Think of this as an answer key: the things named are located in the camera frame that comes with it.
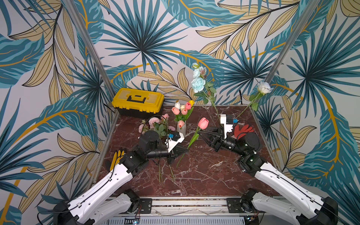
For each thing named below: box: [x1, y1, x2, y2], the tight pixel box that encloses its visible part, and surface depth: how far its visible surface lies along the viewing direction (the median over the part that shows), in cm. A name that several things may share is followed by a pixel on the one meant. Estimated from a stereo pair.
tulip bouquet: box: [171, 99, 195, 129], surface depth 78 cm
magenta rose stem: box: [161, 113, 170, 133], surface depth 102 cm
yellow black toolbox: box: [111, 87, 165, 120], surface depth 102 cm
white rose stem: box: [234, 81, 274, 120], surface depth 71 cm
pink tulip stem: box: [176, 117, 210, 168], surface depth 55 cm
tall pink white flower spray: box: [190, 62, 222, 120], surface depth 69 cm
